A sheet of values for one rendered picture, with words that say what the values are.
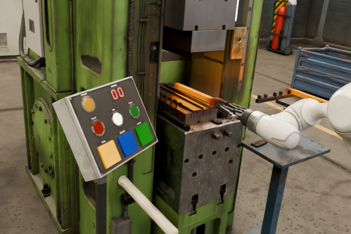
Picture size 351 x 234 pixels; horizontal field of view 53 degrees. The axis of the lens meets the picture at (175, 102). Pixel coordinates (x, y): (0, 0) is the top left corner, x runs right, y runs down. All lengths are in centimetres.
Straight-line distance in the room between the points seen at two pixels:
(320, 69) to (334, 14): 523
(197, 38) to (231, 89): 52
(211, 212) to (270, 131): 76
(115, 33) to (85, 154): 57
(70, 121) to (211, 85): 105
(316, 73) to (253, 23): 359
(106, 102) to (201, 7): 60
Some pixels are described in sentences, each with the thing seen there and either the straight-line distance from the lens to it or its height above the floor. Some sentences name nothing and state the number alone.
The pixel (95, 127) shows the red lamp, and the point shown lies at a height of 110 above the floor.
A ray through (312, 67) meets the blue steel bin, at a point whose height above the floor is 47.
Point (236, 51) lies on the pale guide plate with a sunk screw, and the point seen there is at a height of 123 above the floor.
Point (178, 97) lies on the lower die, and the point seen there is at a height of 99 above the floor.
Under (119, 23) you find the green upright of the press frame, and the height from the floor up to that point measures 138.
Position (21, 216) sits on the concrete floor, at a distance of 268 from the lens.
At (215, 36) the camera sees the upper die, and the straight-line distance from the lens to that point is 164.
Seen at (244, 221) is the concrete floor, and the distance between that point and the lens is 265.
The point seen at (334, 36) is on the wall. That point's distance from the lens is 1060.
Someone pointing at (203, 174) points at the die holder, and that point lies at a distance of 180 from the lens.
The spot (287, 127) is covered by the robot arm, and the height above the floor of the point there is 108.
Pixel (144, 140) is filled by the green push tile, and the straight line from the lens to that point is 133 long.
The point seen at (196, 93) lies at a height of 104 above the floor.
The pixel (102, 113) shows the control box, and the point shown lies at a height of 112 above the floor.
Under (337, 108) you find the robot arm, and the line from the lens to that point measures 85.
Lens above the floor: 157
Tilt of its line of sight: 19 degrees down
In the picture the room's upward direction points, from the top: 4 degrees clockwise
